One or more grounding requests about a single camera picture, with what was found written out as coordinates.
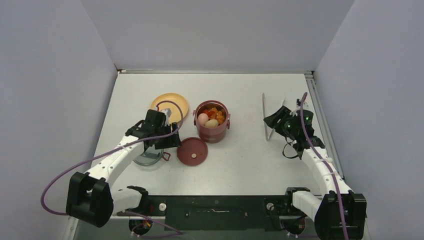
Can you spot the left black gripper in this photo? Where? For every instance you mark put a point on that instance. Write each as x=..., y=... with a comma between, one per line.
x=172, y=141

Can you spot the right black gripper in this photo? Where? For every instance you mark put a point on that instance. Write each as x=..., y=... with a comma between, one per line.
x=283, y=114

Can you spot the red round lid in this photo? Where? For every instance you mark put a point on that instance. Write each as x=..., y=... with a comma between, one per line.
x=192, y=152

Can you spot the metal tongs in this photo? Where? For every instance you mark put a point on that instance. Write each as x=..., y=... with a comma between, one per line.
x=268, y=136

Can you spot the grey transparent lid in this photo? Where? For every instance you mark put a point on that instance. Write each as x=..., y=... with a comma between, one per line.
x=151, y=156

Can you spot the beige egg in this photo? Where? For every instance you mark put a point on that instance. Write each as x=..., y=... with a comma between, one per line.
x=203, y=118

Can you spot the orange plastic plate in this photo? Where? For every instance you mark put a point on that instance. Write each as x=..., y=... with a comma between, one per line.
x=177, y=104

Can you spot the red steel bowl tall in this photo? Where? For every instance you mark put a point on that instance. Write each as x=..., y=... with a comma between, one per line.
x=211, y=135

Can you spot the white bun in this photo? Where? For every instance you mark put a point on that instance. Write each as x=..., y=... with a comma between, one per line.
x=212, y=123

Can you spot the red steel bowl with handles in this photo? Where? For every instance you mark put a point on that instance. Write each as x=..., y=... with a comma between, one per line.
x=207, y=105

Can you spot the orange fried food pieces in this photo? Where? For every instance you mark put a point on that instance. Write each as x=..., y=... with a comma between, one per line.
x=215, y=113

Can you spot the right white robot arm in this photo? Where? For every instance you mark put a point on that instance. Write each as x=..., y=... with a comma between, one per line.
x=340, y=213

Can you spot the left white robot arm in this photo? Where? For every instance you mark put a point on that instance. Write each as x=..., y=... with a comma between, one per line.
x=90, y=197

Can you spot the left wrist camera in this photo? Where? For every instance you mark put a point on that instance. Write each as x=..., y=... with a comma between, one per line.
x=167, y=112

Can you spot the aluminium frame rail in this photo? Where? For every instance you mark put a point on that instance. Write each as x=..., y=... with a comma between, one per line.
x=243, y=163

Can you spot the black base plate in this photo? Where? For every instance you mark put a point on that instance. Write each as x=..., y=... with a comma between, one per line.
x=223, y=212

